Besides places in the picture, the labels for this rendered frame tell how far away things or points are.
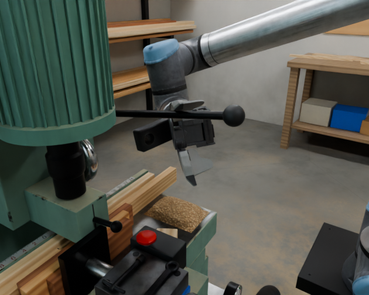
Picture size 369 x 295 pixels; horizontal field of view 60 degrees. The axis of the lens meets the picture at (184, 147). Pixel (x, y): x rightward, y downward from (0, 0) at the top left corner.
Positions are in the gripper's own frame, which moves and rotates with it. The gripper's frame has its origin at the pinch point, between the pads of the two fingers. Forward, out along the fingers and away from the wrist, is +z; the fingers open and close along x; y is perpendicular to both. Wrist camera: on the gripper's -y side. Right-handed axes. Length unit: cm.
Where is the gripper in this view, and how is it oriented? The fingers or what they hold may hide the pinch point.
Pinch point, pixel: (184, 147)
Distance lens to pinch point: 55.0
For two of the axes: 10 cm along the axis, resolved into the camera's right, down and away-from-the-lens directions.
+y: 9.8, -2.0, 0.9
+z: 1.5, 2.9, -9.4
